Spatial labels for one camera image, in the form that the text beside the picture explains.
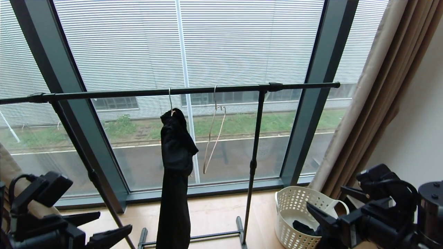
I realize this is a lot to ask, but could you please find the white laundry basket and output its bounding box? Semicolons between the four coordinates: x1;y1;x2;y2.
274;186;350;249

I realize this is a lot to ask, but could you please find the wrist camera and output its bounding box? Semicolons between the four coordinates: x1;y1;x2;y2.
9;171;74;225
356;164;420;216

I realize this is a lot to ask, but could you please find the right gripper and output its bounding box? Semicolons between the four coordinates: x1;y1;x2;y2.
306;186;420;249

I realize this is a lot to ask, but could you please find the black clothes rack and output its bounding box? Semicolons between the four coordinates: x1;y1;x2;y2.
0;82;341;249

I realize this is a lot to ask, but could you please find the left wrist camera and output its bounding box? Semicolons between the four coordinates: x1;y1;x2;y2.
9;171;74;225

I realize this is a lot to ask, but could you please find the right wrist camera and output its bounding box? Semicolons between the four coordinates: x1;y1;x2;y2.
356;164;420;216

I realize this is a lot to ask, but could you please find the brown curtain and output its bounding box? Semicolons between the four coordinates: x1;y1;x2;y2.
308;0;443;199

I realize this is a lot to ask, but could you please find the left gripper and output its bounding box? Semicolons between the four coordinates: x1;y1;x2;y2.
10;212;133;249

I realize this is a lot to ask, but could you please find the pink clothes hanger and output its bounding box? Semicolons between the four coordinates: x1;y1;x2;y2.
168;87;176;117
202;85;227;174

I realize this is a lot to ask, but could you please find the window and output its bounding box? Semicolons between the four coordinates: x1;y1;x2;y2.
0;0;390;212

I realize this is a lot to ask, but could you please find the black garment with white cord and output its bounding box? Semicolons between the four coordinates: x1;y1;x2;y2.
156;108;200;249

